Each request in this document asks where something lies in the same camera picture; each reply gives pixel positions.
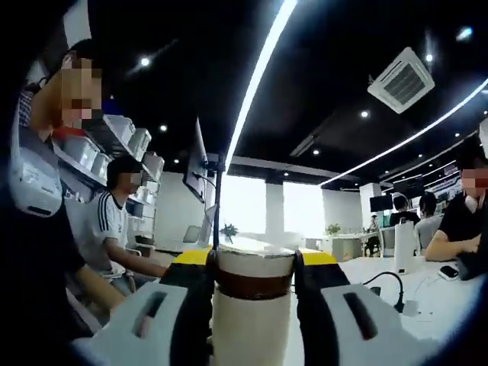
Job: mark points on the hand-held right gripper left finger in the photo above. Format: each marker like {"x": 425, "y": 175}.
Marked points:
{"x": 183, "y": 331}

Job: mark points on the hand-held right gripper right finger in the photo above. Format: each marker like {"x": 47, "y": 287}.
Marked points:
{"x": 316, "y": 331}

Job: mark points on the white water cup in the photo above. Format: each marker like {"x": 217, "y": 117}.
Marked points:
{"x": 251, "y": 331}

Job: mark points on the white brown cup lid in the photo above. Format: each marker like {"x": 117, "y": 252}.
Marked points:
{"x": 253, "y": 267}

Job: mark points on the white charger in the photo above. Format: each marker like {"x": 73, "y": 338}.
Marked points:
{"x": 411, "y": 308}

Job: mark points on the silver laptop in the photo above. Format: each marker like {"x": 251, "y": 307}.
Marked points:
{"x": 207, "y": 228}

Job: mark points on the green potted plant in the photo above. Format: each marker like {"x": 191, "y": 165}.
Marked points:
{"x": 229, "y": 230}

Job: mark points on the tall white appliance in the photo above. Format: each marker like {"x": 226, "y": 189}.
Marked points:
{"x": 405, "y": 248}

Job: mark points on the person's black shirt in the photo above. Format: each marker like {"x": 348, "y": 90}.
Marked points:
{"x": 34, "y": 267}

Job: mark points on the black monitor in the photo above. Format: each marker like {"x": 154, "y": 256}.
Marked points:
{"x": 194, "y": 167}

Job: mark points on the shelf rack with bins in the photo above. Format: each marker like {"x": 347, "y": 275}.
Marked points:
{"x": 114, "y": 152}

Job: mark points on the white chest device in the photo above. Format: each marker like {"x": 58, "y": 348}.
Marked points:
{"x": 36, "y": 183}

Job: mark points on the long ceiling light strip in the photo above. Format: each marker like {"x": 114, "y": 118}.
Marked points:
{"x": 259, "y": 76}

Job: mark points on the ceiling air conditioner vent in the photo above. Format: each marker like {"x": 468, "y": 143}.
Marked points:
{"x": 402, "y": 80}

